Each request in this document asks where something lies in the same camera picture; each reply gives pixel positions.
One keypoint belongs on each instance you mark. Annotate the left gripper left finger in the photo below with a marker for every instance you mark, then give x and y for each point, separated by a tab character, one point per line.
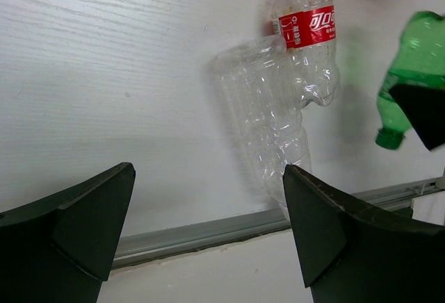
61	248

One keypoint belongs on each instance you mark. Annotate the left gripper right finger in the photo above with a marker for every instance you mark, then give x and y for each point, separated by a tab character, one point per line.
352	251

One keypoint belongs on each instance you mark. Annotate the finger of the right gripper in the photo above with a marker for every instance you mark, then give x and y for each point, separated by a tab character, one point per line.
424	108

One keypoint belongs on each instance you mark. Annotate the aluminium table edge rail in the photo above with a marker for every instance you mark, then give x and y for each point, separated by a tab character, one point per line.
156	245

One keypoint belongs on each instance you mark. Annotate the green soda bottle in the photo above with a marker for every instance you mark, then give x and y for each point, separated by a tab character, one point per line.
419	61

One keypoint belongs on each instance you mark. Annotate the red label cola bottle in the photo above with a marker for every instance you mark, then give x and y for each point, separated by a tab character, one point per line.
309	30

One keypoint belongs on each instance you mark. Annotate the clear crushed plastic bottle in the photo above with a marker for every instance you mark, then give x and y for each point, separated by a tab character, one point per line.
254	85

